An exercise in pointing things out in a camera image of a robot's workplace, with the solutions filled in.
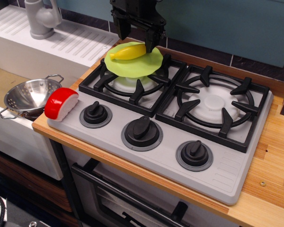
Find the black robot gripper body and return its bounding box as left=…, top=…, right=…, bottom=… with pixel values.
left=110, top=0, right=166, bottom=37

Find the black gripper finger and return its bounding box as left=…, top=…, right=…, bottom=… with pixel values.
left=113, top=13, right=131, bottom=40
left=145, top=28, right=160, bottom=53

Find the yellow toy banana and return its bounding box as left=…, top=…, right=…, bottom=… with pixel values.
left=109, top=44, right=146, bottom=60

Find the light green plastic plate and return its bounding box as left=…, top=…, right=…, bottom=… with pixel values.
left=104, top=42, right=163, bottom=78

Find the black left burner grate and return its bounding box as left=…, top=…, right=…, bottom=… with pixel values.
left=79, top=54, right=187, bottom=117

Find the black burner grate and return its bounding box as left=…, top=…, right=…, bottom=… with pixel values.
left=156, top=65, right=274, bottom=153
left=79, top=54, right=187, bottom=117

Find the grey toy faucet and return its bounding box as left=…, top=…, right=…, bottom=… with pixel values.
left=24, top=0, right=62, bottom=40

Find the black left stove knob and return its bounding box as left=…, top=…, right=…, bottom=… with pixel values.
left=80, top=101, right=113, bottom=129

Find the black stove knob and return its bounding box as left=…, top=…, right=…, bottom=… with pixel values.
left=176, top=140, right=213, bottom=172
left=80, top=101, right=113, bottom=129
left=121, top=116, right=163, bottom=152

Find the black middle stove knob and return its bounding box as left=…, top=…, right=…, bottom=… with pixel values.
left=121, top=116, right=163, bottom=152

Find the red and white toy sushi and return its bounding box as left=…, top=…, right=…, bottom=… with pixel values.
left=44, top=87, right=79, bottom=122

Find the black right burner grate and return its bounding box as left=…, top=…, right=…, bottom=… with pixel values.
left=156, top=65, right=274, bottom=153

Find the white toy sink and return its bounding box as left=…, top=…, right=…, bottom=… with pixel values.
left=0, top=5, right=118, bottom=180

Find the small steel colander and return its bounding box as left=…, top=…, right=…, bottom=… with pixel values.
left=0, top=74, right=64, bottom=121

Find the black right stove knob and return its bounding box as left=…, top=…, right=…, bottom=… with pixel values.
left=176, top=140, right=213, bottom=172

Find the grey toy stove top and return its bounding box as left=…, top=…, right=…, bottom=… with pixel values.
left=47, top=86, right=260, bottom=205

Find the toy oven door with handle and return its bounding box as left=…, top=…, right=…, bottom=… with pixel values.
left=71, top=158, right=229, bottom=227

